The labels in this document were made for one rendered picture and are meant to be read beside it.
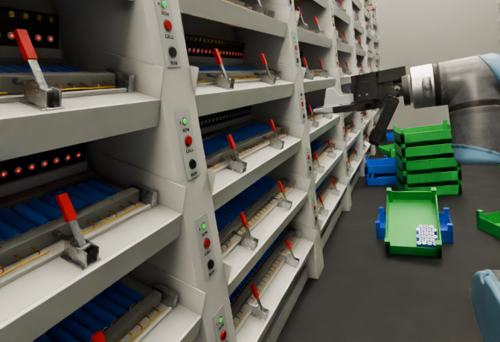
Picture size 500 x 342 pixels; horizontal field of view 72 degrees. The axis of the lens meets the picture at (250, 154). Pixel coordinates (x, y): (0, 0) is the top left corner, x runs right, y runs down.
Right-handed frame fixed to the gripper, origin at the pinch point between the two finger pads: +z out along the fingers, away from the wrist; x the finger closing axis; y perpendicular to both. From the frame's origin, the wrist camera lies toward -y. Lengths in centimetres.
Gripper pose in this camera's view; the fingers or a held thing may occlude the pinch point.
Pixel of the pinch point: (321, 111)
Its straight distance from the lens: 86.4
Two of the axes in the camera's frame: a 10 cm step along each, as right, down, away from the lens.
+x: -4.2, 2.2, -8.8
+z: -8.9, 0.9, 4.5
